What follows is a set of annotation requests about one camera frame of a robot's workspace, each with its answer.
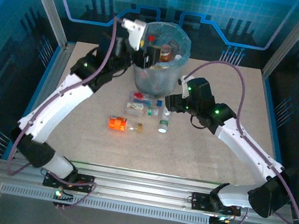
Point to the aluminium frame post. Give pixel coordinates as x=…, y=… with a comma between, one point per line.
x=48, y=2
x=291, y=40

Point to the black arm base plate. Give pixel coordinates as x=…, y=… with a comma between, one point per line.
x=85, y=181
x=197, y=202

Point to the clear bottle blue cap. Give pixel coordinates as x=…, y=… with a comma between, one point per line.
x=140, y=97

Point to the clear bottle green cap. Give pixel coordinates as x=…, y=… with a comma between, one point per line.
x=135, y=108

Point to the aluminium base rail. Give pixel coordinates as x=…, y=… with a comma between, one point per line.
x=140, y=186

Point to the blue plastic bin liner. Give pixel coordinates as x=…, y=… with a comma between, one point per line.
x=186, y=49

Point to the green label water bottle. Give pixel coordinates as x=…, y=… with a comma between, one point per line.
x=164, y=120

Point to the metal mesh waste bin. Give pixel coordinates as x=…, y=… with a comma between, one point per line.
x=154, y=81

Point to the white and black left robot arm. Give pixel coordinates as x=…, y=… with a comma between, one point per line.
x=53, y=108

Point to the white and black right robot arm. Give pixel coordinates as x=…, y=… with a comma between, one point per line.
x=246, y=150

